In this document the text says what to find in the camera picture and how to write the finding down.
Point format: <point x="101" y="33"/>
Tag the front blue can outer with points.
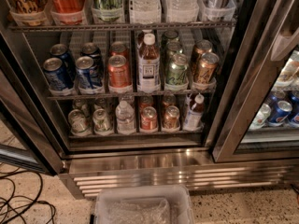
<point x="56" y="74"/>

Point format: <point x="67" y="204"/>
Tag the bottom tea bottle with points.
<point x="194" y="110"/>

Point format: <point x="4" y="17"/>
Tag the tea bottle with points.
<point x="140" y="37"/>
<point x="149" y="65"/>
<point x="194" y="110"/>

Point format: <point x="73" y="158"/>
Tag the clear plastic bin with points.
<point x="167" y="204"/>

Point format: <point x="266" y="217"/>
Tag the shelf water bottle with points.
<point x="181" y="10"/>
<point x="145" y="11"/>

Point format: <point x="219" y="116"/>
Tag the rear green can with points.
<point x="169" y="35"/>

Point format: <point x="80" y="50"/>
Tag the front tea bottle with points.
<point x="149" y="65"/>

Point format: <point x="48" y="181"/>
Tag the rear red orange can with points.
<point x="119" y="48"/>

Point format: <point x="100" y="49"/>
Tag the white can behind glass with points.
<point x="260" y="118"/>

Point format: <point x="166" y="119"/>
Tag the rear gold orange can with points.
<point x="199" y="48"/>

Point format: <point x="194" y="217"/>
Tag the bottom water bottle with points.
<point x="125" y="116"/>

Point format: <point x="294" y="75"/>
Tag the middle gold orange can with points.
<point x="205" y="68"/>

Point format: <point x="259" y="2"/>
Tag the gold orange can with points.
<point x="199" y="48"/>
<point x="205" y="68"/>

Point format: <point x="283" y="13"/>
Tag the top shelf water bottle right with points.
<point x="181" y="10"/>

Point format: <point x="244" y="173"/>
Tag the rear blue can inner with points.
<point x="91" y="50"/>

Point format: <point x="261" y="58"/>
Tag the front green can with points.
<point x="177" y="70"/>

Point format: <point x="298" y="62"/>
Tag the red orange can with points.
<point x="119" y="72"/>
<point x="119" y="48"/>

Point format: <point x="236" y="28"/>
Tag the top shelf water bottle left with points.
<point x="145" y="11"/>

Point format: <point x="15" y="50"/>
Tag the bottom silver can outer front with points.
<point x="78" y="122"/>

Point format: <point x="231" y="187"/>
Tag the fridge door handle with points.
<point x="288" y="34"/>

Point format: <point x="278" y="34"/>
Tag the open fridge door left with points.
<point x="20" y="114"/>

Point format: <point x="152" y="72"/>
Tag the top shelf cola can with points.
<point x="67" y="12"/>

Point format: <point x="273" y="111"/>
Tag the rear blue can outer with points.
<point x="62" y="52"/>

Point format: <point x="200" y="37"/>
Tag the bottom silver can inner front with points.
<point x="101" y="120"/>

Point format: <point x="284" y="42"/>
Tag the top shelf green can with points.
<point x="109" y="10"/>

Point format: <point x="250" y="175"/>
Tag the glass fridge door right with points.
<point x="237" y="141"/>

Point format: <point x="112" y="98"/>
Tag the bottom copper can front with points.
<point x="171" y="117"/>

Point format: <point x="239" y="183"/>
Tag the blue can behind glass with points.
<point x="280" y="111"/>

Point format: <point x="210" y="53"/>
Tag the rear tea bottle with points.
<point x="140" y="37"/>

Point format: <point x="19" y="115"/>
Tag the middle green can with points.
<point x="172" y="47"/>

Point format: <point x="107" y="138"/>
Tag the top shelf gold can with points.
<point x="30" y="12"/>

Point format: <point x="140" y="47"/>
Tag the front red orange can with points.
<point x="119" y="72"/>

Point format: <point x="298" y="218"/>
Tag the front blue can inner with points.
<point x="88" y="73"/>

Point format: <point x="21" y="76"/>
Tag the stainless steel fridge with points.
<point x="110" y="160"/>

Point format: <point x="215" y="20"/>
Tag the bottom red can front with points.
<point x="149" y="118"/>

